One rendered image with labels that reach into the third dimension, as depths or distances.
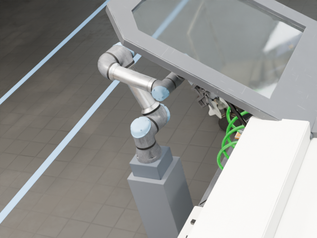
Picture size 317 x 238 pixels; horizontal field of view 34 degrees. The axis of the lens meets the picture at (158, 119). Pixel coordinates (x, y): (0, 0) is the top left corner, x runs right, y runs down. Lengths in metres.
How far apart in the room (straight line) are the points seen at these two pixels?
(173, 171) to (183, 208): 0.29
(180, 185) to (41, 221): 1.50
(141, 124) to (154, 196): 0.45
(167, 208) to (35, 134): 2.49
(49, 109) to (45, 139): 0.53
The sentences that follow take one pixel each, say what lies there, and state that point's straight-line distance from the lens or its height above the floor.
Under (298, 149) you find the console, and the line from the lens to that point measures 1.86.
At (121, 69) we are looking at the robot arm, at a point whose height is 1.47.
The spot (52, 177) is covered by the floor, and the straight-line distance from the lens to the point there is 4.67.
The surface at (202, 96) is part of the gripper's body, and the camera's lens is 2.57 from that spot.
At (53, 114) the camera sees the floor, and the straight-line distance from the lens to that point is 5.51.
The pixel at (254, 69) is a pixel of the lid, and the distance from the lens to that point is 2.16.
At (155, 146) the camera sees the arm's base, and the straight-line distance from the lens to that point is 2.96.
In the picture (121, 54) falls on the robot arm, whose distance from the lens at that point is 2.84.
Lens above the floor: 2.74
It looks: 34 degrees down
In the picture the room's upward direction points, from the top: 16 degrees counter-clockwise
